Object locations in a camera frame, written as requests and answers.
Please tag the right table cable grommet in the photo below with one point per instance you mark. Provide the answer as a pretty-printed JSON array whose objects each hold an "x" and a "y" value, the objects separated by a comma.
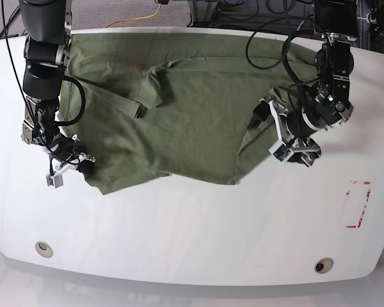
[{"x": 324, "y": 265}]

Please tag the table cable grommet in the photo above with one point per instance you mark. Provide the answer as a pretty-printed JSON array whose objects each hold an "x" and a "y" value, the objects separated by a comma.
[
  {"x": 324, "y": 265},
  {"x": 44, "y": 250}
]

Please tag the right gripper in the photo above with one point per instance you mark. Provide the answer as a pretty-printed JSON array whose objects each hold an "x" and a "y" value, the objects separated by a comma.
[{"x": 69, "y": 154}]

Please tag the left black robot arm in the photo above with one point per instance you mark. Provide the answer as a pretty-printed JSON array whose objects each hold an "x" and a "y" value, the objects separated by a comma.
[{"x": 323, "y": 102}]

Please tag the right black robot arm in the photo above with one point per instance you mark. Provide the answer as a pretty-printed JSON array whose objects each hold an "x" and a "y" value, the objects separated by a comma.
[{"x": 46, "y": 51}]

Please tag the left table cable grommet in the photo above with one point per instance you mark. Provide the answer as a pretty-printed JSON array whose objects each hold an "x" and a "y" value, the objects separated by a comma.
[{"x": 44, "y": 250}]

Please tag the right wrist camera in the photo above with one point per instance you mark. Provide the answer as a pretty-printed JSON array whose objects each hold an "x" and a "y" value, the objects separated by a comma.
[{"x": 55, "y": 181}]

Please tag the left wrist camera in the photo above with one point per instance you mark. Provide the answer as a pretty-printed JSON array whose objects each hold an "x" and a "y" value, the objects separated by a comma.
[{"x": 283, "y": 154}]

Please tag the green t-shirt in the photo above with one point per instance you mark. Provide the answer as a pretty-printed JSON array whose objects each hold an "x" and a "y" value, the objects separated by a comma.
[{"x": 160, "y": 104}]

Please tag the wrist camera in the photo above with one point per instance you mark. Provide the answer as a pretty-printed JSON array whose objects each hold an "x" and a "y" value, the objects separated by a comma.
[
  {"x": 283, "y": 154},
  {"x": 55, "y": 181}
]

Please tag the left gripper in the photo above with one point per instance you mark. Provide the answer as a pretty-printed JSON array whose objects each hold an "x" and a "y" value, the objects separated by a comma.
[{"x": 291, "y": 130}]

